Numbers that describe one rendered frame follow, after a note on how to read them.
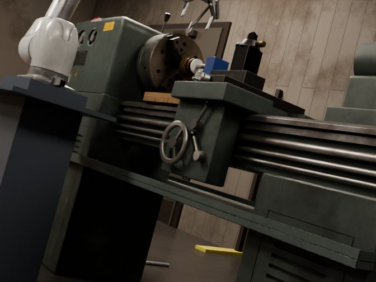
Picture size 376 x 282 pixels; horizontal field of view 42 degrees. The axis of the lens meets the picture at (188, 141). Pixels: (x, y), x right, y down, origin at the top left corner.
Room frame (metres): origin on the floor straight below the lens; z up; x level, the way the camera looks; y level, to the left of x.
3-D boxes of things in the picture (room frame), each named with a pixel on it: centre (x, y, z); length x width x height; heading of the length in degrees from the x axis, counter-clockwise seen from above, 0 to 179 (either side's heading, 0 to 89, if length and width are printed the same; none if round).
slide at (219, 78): (1.87, -0.19, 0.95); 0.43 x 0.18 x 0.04; 126
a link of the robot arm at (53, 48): (1.98, 0.61, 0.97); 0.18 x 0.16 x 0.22; 35
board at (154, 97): (2.15, 0.01, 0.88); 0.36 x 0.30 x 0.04; 126
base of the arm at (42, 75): (1.96, 0.59, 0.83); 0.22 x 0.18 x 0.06; 44
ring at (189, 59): (2.25, 0.08, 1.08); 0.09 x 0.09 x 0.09; 36
